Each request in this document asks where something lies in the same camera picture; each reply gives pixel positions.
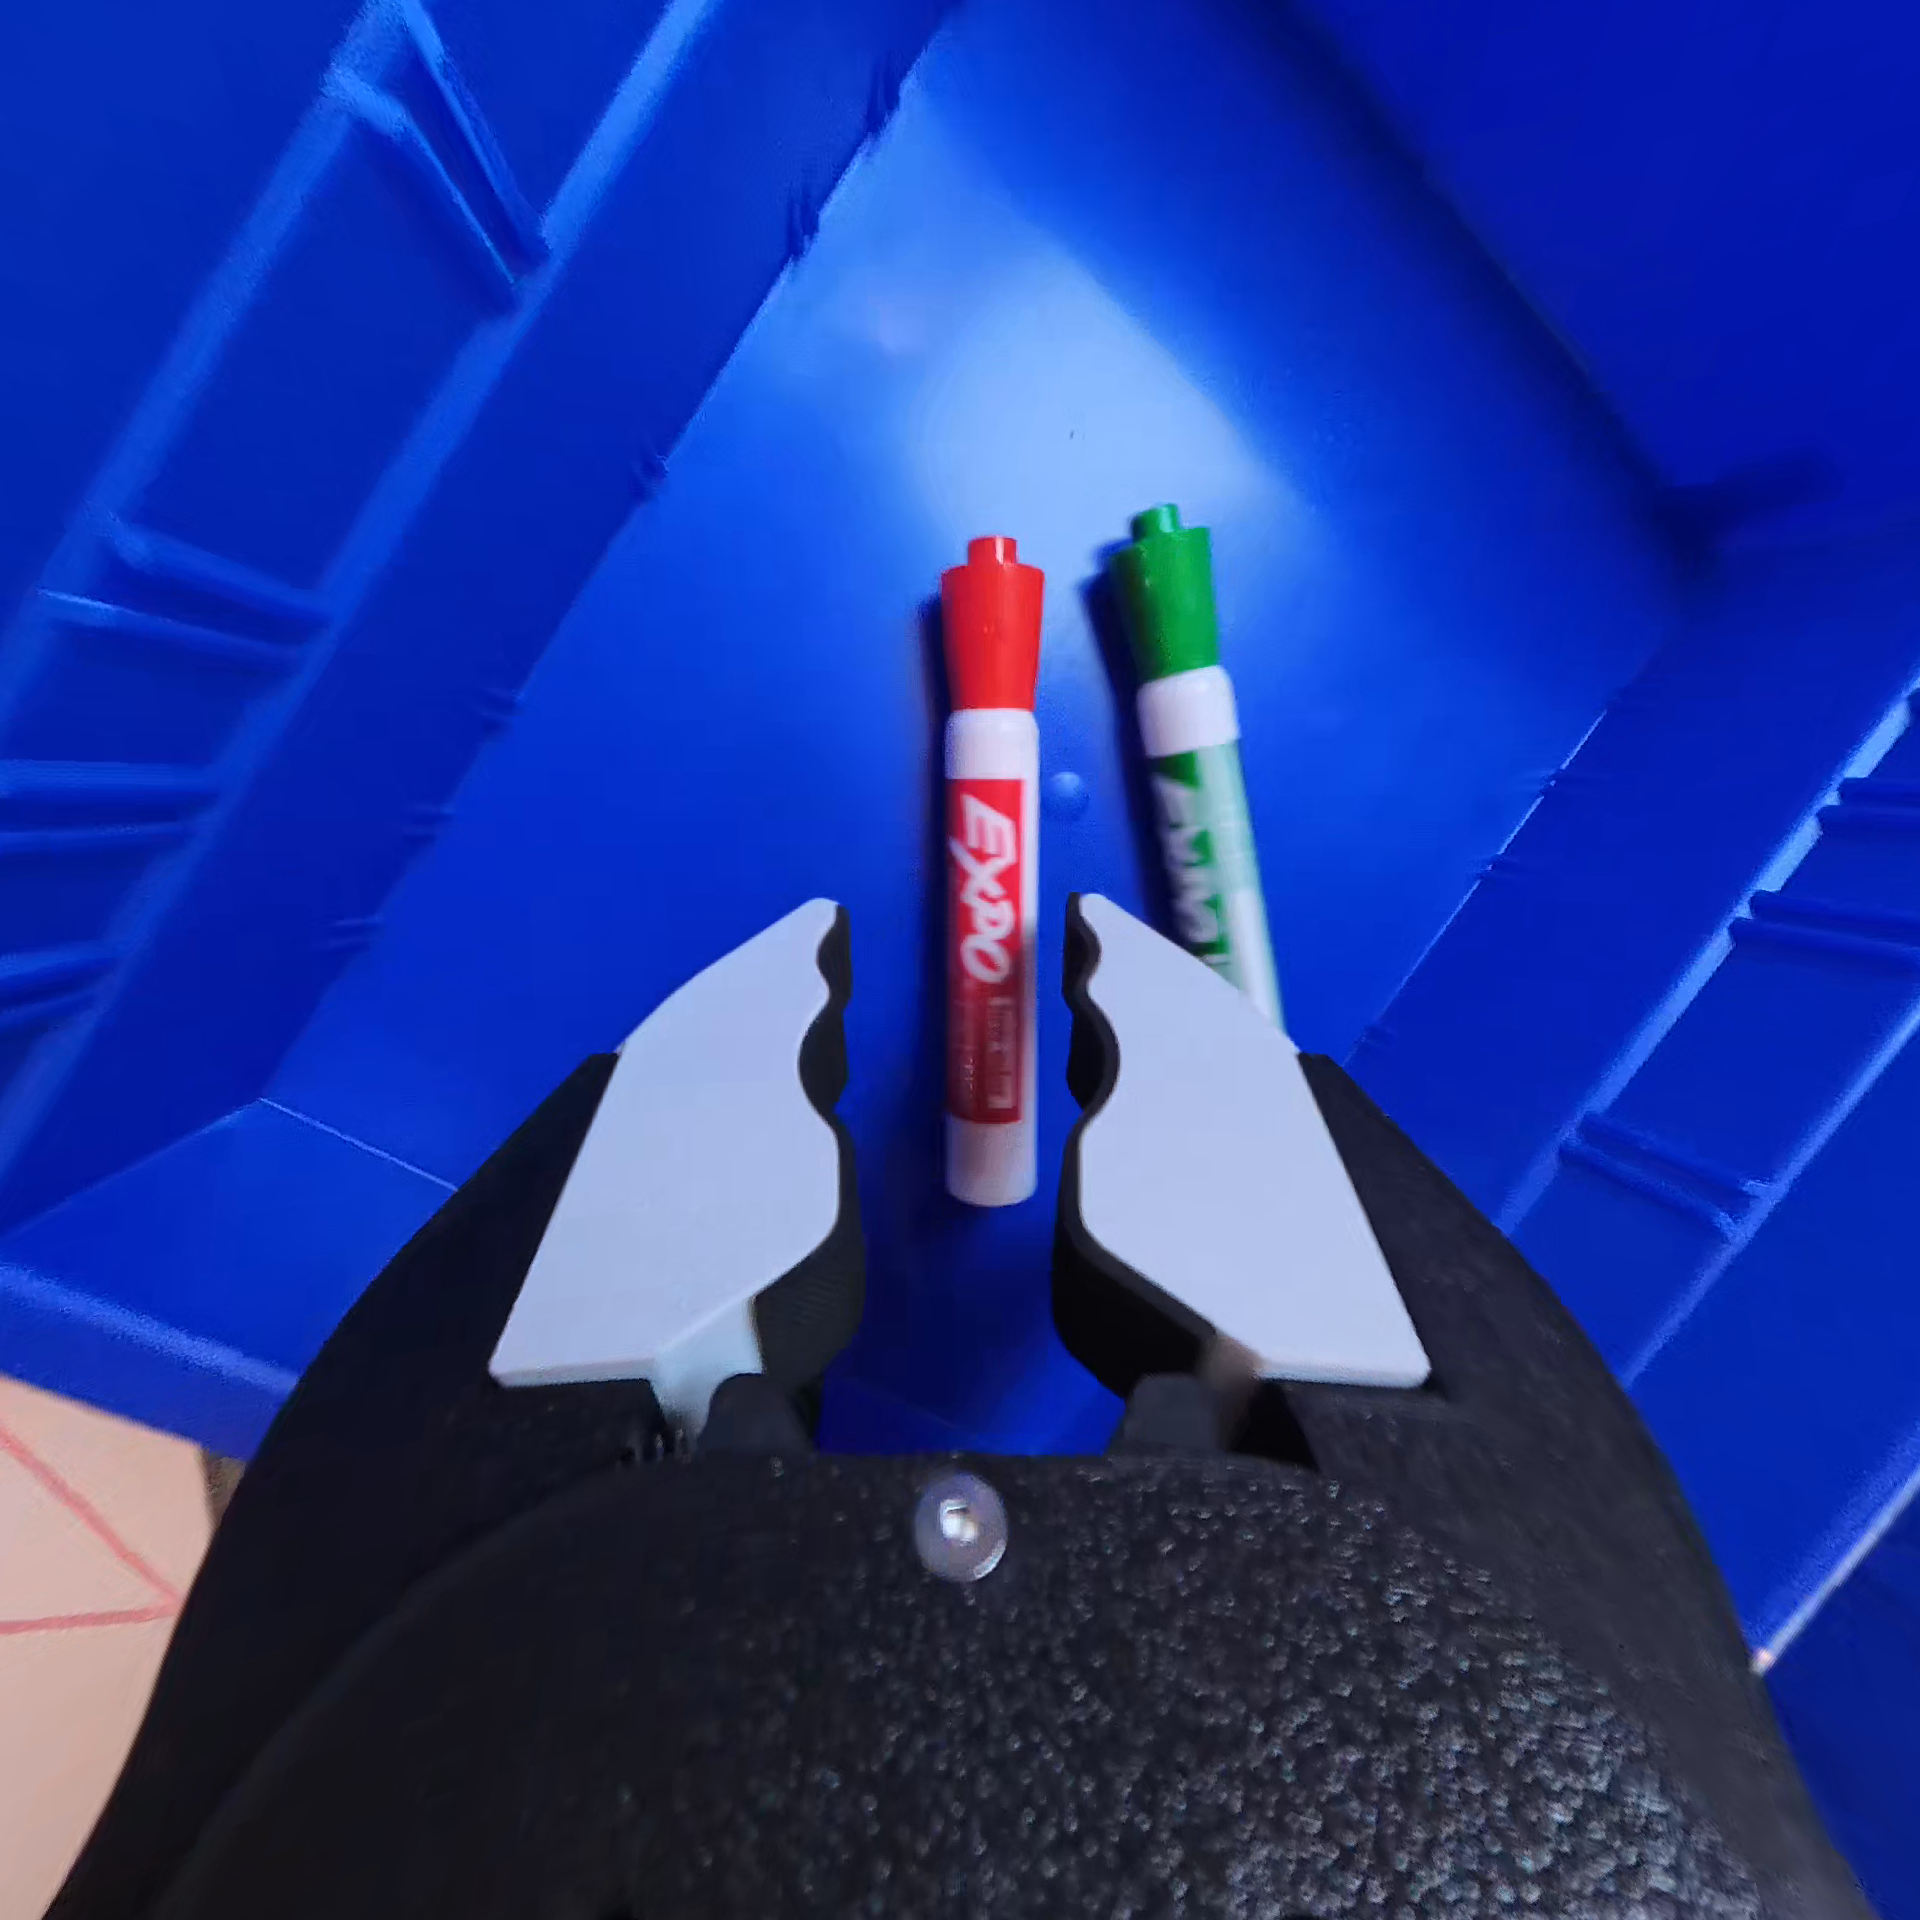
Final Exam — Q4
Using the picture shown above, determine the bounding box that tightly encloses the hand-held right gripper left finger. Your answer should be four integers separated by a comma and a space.
489, 898, 869, 1400

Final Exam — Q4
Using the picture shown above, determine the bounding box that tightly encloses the white whiteboard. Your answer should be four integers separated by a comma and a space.
0, 1376, 280, 1920

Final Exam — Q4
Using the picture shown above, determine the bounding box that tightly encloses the blue storage bin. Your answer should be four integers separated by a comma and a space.
0, 0, 1920, 1862

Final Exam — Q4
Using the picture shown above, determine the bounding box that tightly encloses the green whiteboard marker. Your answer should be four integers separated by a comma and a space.
1114, 502, 1297, 1042

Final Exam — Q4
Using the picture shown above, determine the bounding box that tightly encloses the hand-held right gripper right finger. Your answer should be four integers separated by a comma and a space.
1046, 890, 1436, 1400

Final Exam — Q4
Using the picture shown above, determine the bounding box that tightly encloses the red whiteboard marker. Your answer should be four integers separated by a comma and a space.
936, 533, 1059, 1210

